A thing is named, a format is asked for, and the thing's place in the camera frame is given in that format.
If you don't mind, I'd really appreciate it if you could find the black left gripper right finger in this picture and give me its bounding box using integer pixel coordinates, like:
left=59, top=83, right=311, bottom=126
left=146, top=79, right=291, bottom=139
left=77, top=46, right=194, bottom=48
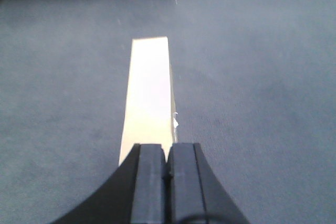
left=167, top=143, right=249, bottom=223

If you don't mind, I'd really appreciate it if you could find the small brown cardboard package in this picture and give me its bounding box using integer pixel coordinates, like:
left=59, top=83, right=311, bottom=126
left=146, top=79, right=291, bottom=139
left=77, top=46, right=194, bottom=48
left=119, top=37, right=178, bottom=163

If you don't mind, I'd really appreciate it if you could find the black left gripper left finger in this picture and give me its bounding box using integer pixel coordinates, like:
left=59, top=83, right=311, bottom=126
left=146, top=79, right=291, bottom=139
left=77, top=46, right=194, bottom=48
left=54, top=144, right=165, bottom=223

